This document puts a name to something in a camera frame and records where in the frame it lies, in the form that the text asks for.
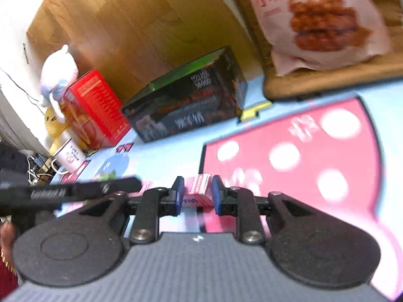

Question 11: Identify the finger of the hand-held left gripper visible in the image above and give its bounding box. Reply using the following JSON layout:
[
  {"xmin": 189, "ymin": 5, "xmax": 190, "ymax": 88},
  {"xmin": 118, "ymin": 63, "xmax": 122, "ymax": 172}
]
[{"xmin": 8, "ymin": 177, "xmax": 142, "ymax": 204}]

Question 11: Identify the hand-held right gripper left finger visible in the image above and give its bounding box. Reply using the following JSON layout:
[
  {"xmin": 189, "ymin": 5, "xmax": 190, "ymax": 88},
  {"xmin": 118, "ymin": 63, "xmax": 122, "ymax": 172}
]
[{"xmin": 79, "ymin": 176, "xmax": 185, "ymax": 245}]

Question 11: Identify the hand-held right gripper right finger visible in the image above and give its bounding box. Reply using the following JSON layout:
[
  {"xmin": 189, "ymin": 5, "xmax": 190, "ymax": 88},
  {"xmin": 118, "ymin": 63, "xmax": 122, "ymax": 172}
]
[{"xmin": 212, "ymin": 175, "xmax": 318, "ymax": 245}]

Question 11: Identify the small pink snack packet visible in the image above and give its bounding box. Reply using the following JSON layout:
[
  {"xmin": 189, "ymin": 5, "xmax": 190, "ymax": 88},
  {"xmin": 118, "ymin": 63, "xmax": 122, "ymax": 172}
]
[{"xmin": 184, "ymin": 174, "xmax": 213, "ymax": 206}]

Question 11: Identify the person's left forearm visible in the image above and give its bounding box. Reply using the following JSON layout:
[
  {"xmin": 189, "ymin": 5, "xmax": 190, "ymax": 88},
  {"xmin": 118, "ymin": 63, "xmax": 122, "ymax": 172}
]
[{"xmin": 0, "ymin": 222, "xmax": 17, "ymax": 273}]

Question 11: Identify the white mug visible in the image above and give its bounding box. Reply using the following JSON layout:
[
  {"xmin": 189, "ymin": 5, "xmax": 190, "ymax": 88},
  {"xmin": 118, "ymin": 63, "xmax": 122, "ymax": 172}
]
[{"xmin": 51, "ymin": 138, "xmax": 87, "ymax": 176}]

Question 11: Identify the yellow plush toy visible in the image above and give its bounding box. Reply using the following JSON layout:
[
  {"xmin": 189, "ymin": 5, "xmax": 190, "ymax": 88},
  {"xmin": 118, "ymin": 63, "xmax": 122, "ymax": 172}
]
[{"xmin": 44, "ymin": 106, "xmax": 76, "ymax": 153}]

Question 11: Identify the red cardboard box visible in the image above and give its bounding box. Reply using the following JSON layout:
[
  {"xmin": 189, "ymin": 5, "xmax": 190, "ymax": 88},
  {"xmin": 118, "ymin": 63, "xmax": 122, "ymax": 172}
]
[{"xmin": 59, "ymin": 68, "xmax": 132, "ymax": 150}]

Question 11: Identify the black cardboard box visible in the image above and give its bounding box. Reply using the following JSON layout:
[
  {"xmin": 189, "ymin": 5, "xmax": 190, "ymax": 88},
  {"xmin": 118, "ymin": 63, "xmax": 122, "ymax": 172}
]
[{"xmin": 120, "ymin": 46, "xmax": 248, "ymax": 143}]

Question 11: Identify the cartoon pig printed bedsheet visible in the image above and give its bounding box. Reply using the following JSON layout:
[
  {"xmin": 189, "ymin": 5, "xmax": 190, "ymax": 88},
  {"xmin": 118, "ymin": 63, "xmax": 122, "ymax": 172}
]
[{"xmin": 47, "ymin": 79, "xmax": 403, "ymax": 301}]

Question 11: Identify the white and pink plush toy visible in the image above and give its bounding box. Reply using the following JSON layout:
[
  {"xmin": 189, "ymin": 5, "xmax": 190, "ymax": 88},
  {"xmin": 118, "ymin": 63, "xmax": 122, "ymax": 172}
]
[{"xmin": 40, "ymin": 44, "xmax": 79, "ymax": 123}]

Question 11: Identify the large pink fried-twist snack bag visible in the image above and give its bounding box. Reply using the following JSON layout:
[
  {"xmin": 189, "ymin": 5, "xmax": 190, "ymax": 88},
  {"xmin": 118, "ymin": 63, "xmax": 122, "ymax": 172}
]
[{"xmin": 229, "ymin": 0, "xmax": 395, "ymax": 77}]

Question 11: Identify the white cable bundle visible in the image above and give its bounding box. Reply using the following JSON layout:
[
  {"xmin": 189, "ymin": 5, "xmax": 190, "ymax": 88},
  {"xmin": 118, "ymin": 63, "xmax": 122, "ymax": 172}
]
[{"xmin": 27, "ymin": 155, "xmax": 60, "ymax": 185}]

